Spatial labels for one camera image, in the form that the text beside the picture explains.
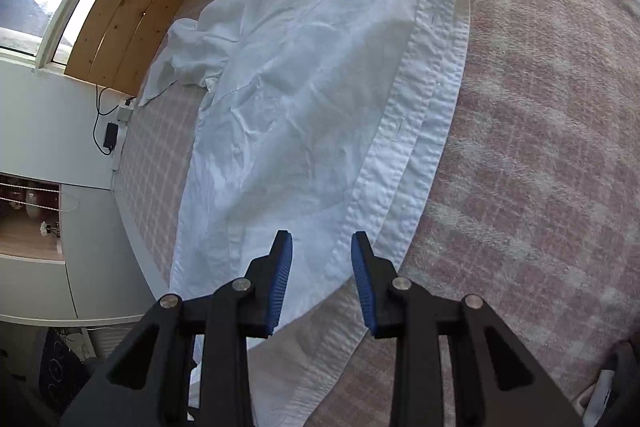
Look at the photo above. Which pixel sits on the white cabinet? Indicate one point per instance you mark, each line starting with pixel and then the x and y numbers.
pixel 100 247

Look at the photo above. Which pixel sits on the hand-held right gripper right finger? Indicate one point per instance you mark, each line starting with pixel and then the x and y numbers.
pixel 362 287

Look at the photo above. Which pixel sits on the white shirt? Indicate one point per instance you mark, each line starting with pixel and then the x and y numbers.
pixel 325 82

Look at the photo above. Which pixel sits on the knotty pine board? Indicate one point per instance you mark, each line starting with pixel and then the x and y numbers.
pixel 125 22

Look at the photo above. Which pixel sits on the black power adapter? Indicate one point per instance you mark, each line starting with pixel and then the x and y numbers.
pixel 110 135

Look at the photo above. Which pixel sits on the pile of clothes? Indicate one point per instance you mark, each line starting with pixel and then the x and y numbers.
pixel 620 372

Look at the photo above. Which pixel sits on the pink plaid mat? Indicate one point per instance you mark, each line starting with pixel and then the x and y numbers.
pixel 540 132

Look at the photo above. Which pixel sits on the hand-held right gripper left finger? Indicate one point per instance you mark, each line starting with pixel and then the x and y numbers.
pixel 280 287

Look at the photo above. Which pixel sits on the white power strip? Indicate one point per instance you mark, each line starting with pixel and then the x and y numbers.
pixel 124 112

